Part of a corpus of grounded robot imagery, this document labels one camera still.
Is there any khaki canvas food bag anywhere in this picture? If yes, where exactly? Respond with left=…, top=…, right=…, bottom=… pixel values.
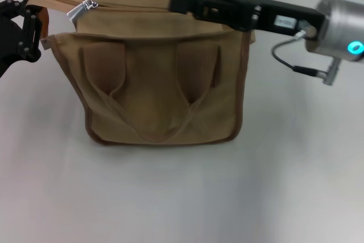
left=32, top=0, right=258, bottom=146

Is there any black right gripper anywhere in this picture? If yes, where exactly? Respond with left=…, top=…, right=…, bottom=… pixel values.
left=169, top=0, right=325, bottom=38

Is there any right gripper connector cable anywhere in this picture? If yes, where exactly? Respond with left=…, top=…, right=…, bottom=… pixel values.
left=271, top=22, right=342, bottom=86

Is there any silver metal zipper pull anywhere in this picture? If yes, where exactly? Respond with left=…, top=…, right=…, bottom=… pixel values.
left=67, top=0, right=99, bottom=23

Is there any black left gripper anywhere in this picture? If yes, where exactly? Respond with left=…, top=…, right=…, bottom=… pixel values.
left=0, top=0, right=43, bottom=79

